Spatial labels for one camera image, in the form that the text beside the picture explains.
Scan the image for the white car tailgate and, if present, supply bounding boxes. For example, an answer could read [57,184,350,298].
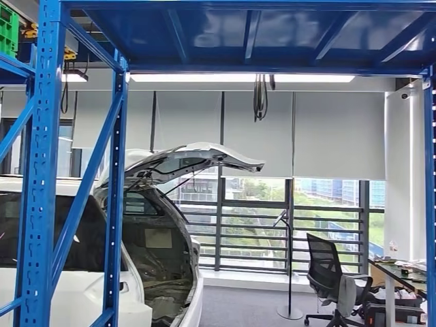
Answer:
[94,142,266,191]

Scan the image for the grey roller blind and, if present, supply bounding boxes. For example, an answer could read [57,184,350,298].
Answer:
[73,90,152,152]
[295,91,385,181]
[225,91,293,178]
[155,91,222,152]

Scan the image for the black hanging cable bundle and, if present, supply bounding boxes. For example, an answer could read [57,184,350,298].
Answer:
[253,74,276,123]

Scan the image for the large blue metal shelf rack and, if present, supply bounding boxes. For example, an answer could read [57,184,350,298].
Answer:
[14,0,436,327]

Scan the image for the black floor stand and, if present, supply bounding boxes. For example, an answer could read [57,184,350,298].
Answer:
[272,208,304,322]

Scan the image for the black equipment case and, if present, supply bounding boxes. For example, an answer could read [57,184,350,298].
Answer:
[363,301,426,327]

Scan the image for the black hanging cable loops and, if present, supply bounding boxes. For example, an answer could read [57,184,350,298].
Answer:
[60,61,90,114]

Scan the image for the short ceiling light panel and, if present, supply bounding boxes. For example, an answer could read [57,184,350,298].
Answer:
[61,69,90,84]

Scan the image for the dark desk with white legs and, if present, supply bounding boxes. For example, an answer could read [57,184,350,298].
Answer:
[367,257,428,327]

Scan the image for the green plastic crate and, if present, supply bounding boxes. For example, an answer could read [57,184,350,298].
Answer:
[0,2,20,59]

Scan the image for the grey window railing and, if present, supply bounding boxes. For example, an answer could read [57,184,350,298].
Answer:
[177,177,385,276]

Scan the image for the black mesh office chair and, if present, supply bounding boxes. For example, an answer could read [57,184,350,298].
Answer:
[304,233,374,327]

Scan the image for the grey ceiling rail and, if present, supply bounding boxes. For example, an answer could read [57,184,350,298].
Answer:
[10,0,80,53]

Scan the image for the narrow blue metal shelf rack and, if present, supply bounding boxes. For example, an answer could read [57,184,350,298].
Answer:
[0,42,36,317]

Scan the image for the white car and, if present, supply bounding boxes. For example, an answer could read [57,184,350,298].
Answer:
[0,176,205,327]

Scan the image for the black hanging strap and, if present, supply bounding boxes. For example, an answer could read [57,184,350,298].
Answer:
[149,91,158,153]

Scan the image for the long ceiling light panel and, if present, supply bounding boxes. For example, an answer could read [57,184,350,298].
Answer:
[129,73,356,84]

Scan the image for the grey cloth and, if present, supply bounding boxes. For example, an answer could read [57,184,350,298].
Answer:
[336,275,357,318]

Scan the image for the yellow cable trolleys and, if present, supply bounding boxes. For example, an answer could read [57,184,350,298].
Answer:
[20,22,77,62]

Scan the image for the dark framed window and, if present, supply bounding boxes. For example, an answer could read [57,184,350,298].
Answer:
[0,118,75,178]

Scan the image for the cardboard box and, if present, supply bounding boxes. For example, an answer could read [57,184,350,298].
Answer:
[369,264,387,286]

